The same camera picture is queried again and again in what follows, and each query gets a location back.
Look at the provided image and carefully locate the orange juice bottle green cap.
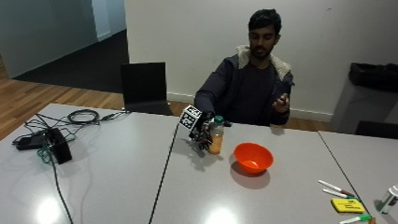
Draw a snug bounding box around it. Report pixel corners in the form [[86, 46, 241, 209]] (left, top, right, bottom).
[[207, 115, 227, 156]]

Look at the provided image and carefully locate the white marker cube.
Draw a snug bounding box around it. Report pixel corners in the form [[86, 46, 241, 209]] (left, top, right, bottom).
[[179, 105, 204, 132]]

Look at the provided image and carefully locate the the person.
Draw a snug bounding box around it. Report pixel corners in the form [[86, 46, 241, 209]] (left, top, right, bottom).
[[193, 7, 296, 127]]

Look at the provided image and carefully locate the orange plastic bowl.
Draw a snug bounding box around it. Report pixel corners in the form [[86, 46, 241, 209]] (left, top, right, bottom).
[[233, 142, 275, 175]]

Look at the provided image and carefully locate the grey bin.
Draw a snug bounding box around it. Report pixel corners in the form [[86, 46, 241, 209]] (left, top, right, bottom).
[[331, 78, 398, 134]]

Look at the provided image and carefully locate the black chair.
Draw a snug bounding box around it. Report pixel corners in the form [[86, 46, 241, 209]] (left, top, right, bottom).
[[120, 62, 176, 117]]

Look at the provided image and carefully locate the black bag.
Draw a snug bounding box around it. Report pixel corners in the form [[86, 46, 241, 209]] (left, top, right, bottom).
[[348, 62, 398, 93]]

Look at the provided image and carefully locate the dark chair back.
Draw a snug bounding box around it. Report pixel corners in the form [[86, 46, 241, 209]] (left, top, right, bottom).
[[355, 119, 398, 140]]

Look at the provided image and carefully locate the white marker red cap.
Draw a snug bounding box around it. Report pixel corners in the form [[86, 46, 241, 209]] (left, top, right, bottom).
[[317, 179, 357, 198]]

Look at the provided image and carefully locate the white marker green cap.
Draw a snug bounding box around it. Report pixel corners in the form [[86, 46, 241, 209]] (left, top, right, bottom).
[[339, 214, 373, 224], [323, 188, 364, 202]]

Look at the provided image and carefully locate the black electronics box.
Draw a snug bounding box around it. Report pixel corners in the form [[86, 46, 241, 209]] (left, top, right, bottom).
[[44, 127, 74, 165]]

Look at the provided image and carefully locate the yellow sticky note pad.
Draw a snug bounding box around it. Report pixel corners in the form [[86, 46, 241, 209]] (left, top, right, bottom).
[[331, 198, 368, 215]]

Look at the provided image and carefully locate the black flat device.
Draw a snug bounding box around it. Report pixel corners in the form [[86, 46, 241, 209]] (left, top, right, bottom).
[[15, 133, 48, 151]]

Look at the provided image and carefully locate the long black cable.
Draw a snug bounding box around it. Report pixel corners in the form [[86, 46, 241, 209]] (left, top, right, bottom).
[[147, 122, 181, 224]]

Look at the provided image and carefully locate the coiled black cable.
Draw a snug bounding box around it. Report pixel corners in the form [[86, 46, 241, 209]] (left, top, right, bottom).
[[67, 108, 102, 126]]

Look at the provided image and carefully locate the green cable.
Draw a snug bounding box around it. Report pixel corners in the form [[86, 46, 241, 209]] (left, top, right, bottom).
[[36, 136, 58, 164]]

